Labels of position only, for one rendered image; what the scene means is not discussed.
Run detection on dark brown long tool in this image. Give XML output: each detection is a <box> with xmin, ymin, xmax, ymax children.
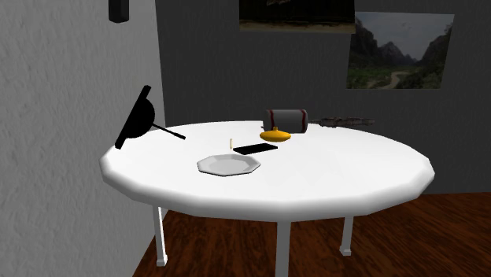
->
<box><xmin>309</xmin><ymin>116</ymin><xmax>376</xmax><ymax>128</ymax></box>

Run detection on white octagonal plate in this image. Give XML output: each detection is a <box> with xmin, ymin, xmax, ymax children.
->
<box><xmin>196</xmin><ymin>153</ymin><xmax>262</xmax><ymax>177</ymax></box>

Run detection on grey cylinder with red stripes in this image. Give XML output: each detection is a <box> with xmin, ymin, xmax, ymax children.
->
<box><xmin>261</xmin><ymin>109</ymin><xmax>309</xmax><ymax>135</ymax></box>

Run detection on dark wall picture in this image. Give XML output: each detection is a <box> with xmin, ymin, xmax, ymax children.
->
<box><xmin>238</xmin><ymin>0</ymin><xmax>357</xmax><ymax>35</ymax></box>

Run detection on mountain landscape wall picture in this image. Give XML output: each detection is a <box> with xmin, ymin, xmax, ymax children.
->
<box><xmin>345</xmin><ymin>11</ymin><xmax>456</xmax><ymax>90</ymax></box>

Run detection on black pan with handle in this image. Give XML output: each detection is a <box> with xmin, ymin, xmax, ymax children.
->
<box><xmin>114</xmin><ymin>84</ymin><xmax>187</xmax><ymax>150</ymax></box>

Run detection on yellow squat vase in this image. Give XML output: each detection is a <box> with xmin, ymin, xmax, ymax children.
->
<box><xmin>259</xmin><ymin>126</ymin><xmax>293</xmax><ymax>144</ymax></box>

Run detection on white round table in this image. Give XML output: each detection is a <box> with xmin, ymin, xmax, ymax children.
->
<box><xmin>98</xmin><ymin>120</ymin><xmax>437</xmax><ymax>277</ymax></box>

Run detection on black phone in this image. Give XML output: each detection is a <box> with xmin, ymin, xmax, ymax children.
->
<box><xmin>232</xmin><ymin>142</ymin><xmax>279</xmax><ymax>157</ymax></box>

